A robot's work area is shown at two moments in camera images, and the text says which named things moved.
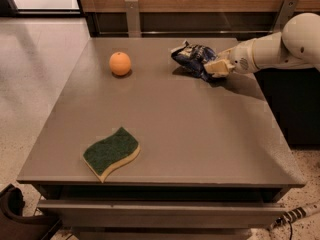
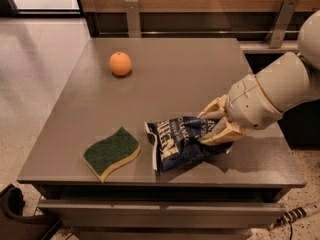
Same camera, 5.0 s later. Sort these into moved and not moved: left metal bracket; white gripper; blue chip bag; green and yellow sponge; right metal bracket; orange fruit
Moved: white gripper; blue chip bag
Not moved: orange fruit; green and yellow sponge; left metal bracket; right metal bracket
